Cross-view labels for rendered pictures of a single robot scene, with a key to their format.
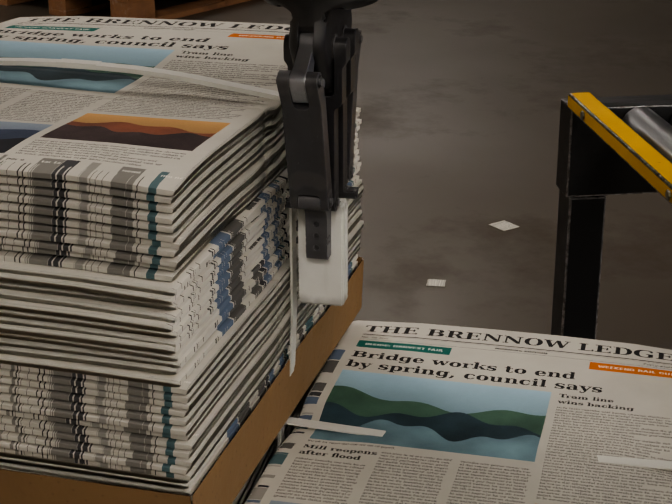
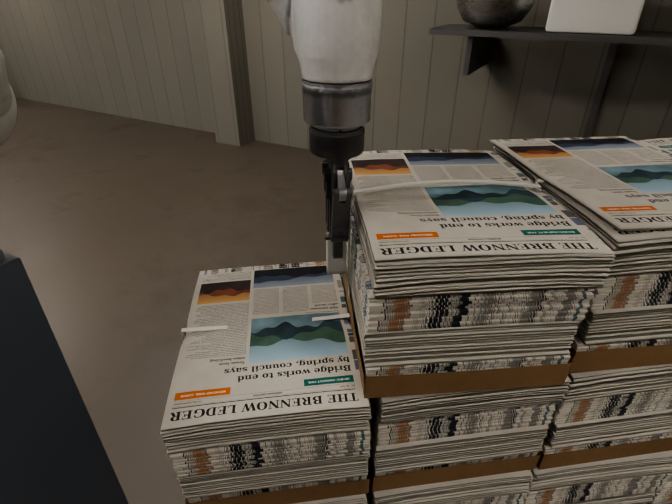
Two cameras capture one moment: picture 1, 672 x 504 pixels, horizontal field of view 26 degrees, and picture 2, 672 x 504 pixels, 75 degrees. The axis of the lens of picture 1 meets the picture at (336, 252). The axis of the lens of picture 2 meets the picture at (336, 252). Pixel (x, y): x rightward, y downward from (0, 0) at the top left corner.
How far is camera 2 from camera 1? 145 cm
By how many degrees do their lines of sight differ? 124
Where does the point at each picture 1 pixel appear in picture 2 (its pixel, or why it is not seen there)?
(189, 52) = (434, 215)
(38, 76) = (471, 191)
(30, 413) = not seen: hidden behind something
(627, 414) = (213, 356)
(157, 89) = (412, 193)
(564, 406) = (241, 355)
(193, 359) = not seen: hidden behind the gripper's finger
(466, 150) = not seen: outside the picture
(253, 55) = (399, 216)
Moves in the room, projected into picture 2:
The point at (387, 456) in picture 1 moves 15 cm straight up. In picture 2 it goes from (306, 308) to (302, 234)
